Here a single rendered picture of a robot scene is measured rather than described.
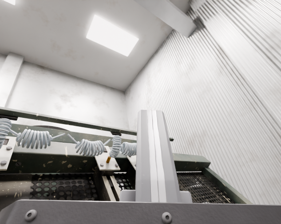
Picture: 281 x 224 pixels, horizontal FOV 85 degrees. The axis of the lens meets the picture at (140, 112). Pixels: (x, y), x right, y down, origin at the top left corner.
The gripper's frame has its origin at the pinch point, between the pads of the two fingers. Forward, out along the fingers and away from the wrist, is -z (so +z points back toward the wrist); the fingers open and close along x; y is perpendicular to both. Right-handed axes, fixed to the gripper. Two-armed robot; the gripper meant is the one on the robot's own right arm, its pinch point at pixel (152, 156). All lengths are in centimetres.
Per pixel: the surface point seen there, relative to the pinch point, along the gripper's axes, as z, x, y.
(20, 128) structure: -59, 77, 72
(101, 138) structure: -74, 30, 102
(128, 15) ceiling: -416, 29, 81
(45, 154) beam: -28, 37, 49
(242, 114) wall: -159, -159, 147
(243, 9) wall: -306, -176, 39
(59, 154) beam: -29, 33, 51
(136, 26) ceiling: -425, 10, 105
